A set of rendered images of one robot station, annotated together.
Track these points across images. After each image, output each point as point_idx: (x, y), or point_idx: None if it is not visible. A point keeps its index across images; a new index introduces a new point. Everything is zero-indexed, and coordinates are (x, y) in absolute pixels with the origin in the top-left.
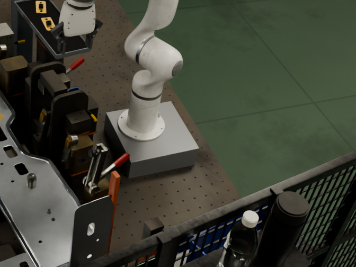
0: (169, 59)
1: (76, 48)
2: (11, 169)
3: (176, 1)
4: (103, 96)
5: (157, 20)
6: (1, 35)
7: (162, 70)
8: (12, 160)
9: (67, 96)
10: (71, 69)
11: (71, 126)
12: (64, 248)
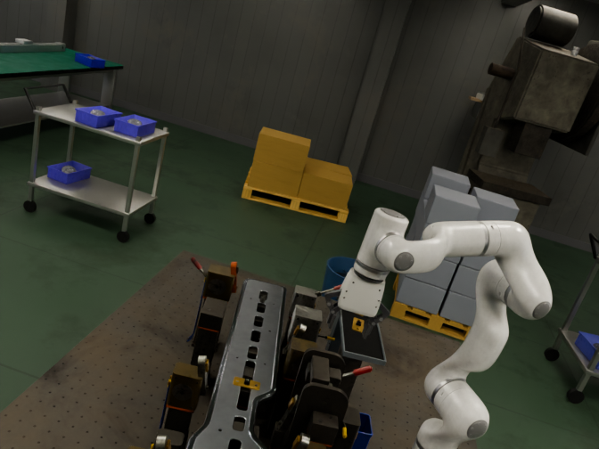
0: (469, 412)
1: (370, 355)
2: (224, 440)
3: (501, 343)
4: (395, 441)
5: (470, 357)
6: (309, 317)
7: (456, 422)
8: (233, 432)
9: (323, 387)
10: (353, 373)
11: (311, 426)
12: None
